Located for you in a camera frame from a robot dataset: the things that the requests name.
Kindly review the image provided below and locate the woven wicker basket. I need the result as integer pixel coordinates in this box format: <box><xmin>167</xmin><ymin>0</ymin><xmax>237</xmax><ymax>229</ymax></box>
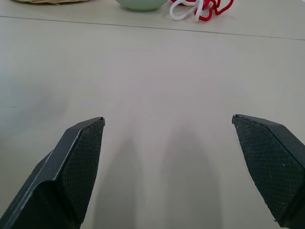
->
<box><xmin>11</xmin><ymin>0</ymin><xmax>90</xmax><ymax>5</ymax></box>

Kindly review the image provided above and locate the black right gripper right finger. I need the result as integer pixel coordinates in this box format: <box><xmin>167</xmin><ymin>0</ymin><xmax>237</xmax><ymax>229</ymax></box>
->
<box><xmin>232</xmin><ymin>114</ymin><xmax>305</xmax><ymax>229</ymax></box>

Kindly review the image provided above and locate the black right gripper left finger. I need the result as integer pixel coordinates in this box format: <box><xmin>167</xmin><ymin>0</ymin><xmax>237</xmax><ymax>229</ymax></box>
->
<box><xmin>0</xmin><ymin>116</ymin><xmax>106</xmax><ymax>229</ymax></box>

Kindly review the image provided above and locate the pale green ceramic bowl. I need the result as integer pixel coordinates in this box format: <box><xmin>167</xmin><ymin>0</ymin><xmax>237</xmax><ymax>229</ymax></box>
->
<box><xmin>115</xmin><ymin>0</ymin><xmax>167</xmax><ymax>12</ymax></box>

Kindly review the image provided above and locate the red rope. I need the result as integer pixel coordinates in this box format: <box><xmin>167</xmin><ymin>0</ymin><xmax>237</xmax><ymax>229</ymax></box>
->
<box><xmin>170</xmin><ymin>0</ymin><xmax>235</xmax><ymax>21</ymax></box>

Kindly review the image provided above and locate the white rope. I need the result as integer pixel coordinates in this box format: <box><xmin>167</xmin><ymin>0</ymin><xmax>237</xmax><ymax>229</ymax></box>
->
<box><xmin>169</xmin><ymin>0</ymin><xmax>214</xmax><ymax>23</ymax></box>

